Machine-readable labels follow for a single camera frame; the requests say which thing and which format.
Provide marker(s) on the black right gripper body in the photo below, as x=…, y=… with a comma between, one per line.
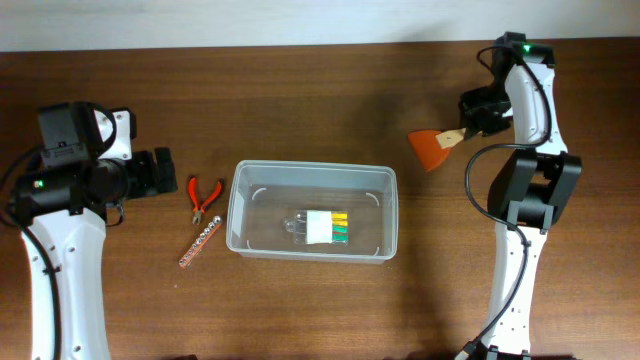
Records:
x=480, y=107

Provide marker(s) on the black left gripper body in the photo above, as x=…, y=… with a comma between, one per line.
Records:
x=144, y=175

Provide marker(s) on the orange scraper with wooden handle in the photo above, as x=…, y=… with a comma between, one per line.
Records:
x=433, y=147

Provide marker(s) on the orange handled cutting pliers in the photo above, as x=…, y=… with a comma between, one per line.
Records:
x=202, y=204

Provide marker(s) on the orange socket bit rail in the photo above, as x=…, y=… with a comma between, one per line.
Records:
x=199, y=243

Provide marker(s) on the clear case of screwdrivers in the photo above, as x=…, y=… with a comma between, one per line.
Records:
x=318, y=227

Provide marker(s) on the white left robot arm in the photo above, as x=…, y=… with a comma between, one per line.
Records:
x=84, y=167

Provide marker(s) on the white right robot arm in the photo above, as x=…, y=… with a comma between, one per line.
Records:
x=530, y=192

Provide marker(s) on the clear plastic container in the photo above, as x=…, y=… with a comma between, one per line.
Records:
x=264, y=194

